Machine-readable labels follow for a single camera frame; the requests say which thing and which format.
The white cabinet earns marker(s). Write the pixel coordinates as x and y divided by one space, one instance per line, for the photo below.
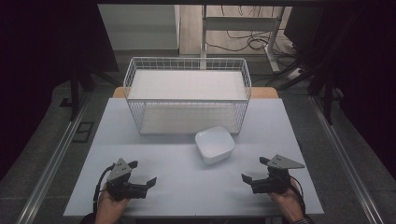
140 28

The aluminium rail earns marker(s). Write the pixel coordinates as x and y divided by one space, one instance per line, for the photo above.
53 161
345 161

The wrist watch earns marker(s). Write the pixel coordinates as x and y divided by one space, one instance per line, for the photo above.
303 220

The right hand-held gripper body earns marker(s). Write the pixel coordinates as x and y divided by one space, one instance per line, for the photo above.
275 183

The white power strip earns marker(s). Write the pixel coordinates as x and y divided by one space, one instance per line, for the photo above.
294 73

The black metal stand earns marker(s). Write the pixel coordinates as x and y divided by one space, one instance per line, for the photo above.
327 99
74 93

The white square bowl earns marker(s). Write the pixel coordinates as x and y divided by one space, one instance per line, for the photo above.
214 144

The person's left hand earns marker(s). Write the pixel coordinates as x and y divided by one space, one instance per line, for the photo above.
109 208

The pale blue table sheet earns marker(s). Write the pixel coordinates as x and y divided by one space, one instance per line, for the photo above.
186 193

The wooden table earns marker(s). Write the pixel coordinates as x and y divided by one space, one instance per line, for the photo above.
264 92

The black floor bracket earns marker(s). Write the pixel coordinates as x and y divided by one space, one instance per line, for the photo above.
83 132

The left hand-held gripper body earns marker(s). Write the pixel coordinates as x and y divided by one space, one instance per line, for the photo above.
120 174

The person's right hand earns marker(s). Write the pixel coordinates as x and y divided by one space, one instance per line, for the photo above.
288 203

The dark sleeve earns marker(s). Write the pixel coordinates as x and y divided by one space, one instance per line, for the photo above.
88 219

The white metal desk frame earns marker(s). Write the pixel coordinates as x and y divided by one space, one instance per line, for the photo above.
239 23

